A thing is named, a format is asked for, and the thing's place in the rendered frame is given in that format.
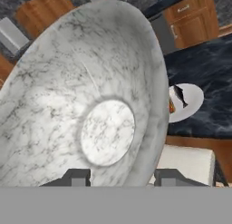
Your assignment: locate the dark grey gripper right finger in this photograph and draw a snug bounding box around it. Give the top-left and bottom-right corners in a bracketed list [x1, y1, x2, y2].
[153, 169, 209, 188]

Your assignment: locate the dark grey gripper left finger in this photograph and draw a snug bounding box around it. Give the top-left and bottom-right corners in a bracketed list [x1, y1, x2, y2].
[40, 169, 92, 188]

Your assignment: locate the white marble bowl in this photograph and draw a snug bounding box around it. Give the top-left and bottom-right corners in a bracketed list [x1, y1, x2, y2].
[0, 0, 170, 188]

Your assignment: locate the orange cooked food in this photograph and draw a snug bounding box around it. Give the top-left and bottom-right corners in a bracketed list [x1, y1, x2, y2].
[169, 98, 176, 115]

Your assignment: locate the white round plate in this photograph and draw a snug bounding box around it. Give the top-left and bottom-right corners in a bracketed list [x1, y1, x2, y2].
[168, 83, 205, 124]

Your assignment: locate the dark cooked fish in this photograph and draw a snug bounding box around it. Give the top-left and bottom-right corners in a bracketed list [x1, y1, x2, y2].
[172, 84, 189, 109]

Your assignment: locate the grey dishwasher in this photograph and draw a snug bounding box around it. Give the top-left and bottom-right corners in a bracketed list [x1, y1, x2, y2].
[150, 13, 177, 56]

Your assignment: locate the grey stool backrest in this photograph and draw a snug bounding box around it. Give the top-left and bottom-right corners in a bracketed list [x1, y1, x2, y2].
[0, 16, 31, 55]

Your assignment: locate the wooden cabinet run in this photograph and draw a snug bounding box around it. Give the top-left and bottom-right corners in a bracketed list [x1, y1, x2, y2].
[162, 0, 221, 50]

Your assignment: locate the wooden stool seat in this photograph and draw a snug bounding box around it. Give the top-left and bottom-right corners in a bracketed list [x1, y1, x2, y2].
[14, 0, 76, 41]

